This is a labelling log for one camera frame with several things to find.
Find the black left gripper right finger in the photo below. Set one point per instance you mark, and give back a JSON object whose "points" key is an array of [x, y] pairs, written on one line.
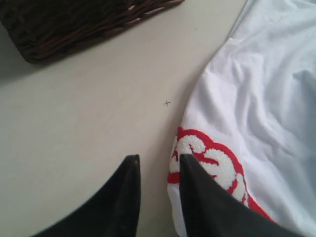
{"points": [[222, 207]]}

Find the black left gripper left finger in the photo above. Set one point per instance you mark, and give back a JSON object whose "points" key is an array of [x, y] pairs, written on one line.
{"points": [[113, 211]]}

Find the dark brown wicker basket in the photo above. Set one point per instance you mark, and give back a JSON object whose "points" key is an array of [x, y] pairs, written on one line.
{"points": [[47, 30]]}

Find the white t-shirt red lettering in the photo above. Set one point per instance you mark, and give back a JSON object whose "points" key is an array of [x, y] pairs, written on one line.
{"points": [[251, 118]]}

